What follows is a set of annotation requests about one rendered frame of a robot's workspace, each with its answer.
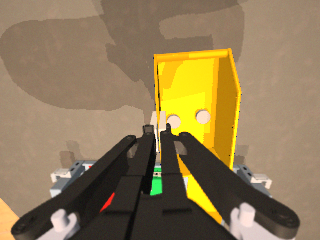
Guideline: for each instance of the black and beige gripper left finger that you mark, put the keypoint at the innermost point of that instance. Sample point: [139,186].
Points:
[64,214]

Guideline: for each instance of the yellow bin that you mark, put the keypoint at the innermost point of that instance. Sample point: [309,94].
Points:
[191,81]

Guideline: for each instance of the green bin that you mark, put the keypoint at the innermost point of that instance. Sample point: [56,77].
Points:
[156,183]

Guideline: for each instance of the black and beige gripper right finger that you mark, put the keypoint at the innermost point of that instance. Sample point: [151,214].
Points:
[249,213]

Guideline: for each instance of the pale peach round disc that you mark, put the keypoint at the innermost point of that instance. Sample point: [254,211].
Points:
[203,116]
[174,120]

